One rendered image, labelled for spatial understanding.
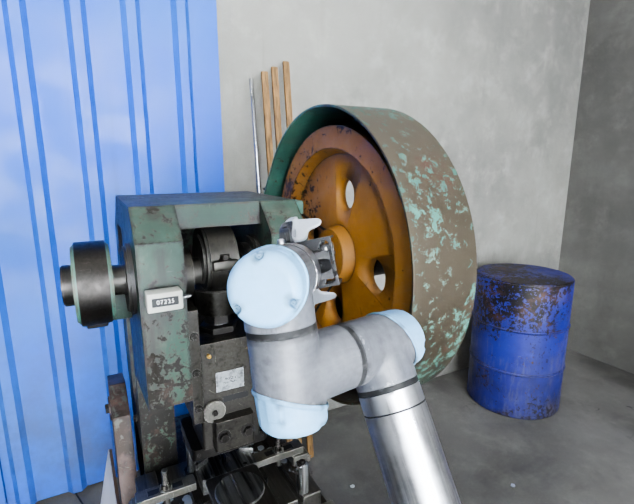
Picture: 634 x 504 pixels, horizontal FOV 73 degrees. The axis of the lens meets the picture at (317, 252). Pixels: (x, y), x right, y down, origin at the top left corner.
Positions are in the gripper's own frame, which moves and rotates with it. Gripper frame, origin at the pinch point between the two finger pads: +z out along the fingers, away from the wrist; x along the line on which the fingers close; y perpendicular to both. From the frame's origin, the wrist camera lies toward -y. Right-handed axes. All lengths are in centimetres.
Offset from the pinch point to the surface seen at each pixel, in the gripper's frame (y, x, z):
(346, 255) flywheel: 5.2, -2.9, 43.7
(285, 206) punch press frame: -6.5, 12.6, 31.6
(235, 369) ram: -26.3, -24.5, 28.0
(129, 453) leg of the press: -71, -49, 45
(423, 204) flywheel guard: 24.5, 5.9, 17.7
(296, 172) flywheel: -7, 25, 63
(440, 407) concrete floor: 36, -123, 212
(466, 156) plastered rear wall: 88, 38, 239
